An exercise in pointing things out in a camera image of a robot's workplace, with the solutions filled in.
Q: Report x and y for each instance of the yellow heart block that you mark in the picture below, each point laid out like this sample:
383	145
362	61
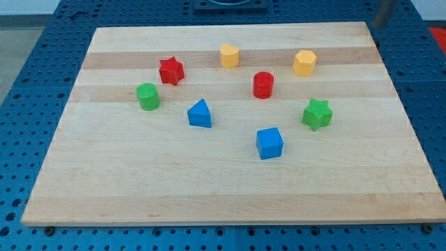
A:
229	56

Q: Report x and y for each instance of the green cylinder block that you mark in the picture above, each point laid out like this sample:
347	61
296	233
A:
148	97

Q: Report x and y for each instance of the yellow hexagon block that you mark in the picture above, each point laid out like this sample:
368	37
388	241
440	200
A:
304	63

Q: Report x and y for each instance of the blue triangle block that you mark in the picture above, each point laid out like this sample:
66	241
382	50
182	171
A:
199	115

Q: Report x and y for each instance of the red star block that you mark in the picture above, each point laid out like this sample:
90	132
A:
171	71

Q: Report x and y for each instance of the grey metal pusher rod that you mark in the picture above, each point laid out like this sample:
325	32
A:
383	13

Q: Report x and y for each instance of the blue cube block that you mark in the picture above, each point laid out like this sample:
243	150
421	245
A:
269	143

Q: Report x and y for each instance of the green star block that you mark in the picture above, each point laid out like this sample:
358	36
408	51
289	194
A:
317	114

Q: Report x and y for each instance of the red cylinder block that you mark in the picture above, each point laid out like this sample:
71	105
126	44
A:
263	83

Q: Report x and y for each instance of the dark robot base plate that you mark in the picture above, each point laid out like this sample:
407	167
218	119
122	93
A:
229	5

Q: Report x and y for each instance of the wooden board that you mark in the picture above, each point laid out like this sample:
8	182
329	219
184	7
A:
111	163

